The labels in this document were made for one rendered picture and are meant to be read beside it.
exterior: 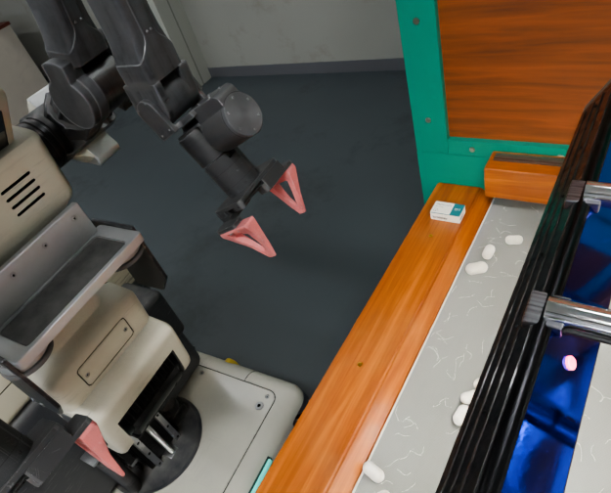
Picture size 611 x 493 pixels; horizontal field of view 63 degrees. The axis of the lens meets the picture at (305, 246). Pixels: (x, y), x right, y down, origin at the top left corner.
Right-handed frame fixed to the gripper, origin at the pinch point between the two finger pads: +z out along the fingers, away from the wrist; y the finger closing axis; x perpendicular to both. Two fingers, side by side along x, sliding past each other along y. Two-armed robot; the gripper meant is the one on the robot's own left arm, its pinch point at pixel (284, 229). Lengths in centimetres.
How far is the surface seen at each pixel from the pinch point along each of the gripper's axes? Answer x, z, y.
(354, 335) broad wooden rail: 4.6, 23.6, -0.8
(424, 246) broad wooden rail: 0.0, 26.0, 22.2
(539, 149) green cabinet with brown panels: -20, 24, 41
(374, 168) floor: 100, 61, 142
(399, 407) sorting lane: -4.2, 30.9, -9.8
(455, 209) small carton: -3.9, 25.7, 31.5
